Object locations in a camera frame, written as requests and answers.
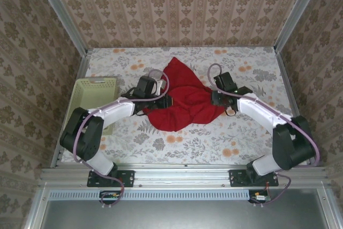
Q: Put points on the red t-shirt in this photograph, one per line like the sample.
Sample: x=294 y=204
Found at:
x=187 y=100

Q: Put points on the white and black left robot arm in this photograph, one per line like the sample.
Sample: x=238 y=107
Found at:
x=118 y=109

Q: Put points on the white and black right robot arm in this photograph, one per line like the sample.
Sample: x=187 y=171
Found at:
x=257 y=111

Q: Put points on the floral table cloth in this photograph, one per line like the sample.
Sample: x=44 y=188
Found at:
x=187 y=146

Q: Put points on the pale green plastic basket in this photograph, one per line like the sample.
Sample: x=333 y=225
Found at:
x=88 y=92

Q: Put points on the small left connector board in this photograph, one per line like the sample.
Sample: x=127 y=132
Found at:
x=110 y=195

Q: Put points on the small connector board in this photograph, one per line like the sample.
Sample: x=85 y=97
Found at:
x=110 y=195
x=260 y=196

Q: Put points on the small right connector board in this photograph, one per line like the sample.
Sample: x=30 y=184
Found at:
x=260 y=196

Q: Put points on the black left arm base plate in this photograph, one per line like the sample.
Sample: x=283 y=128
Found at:
x=128 y=178

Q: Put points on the aluminium mounting rail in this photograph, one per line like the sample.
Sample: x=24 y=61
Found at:
x=182 y=176

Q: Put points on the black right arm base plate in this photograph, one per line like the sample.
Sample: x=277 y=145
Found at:
x=235 y=178

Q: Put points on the aluminium frame post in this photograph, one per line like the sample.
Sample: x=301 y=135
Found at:
x=298 y=11
x=64 y=17

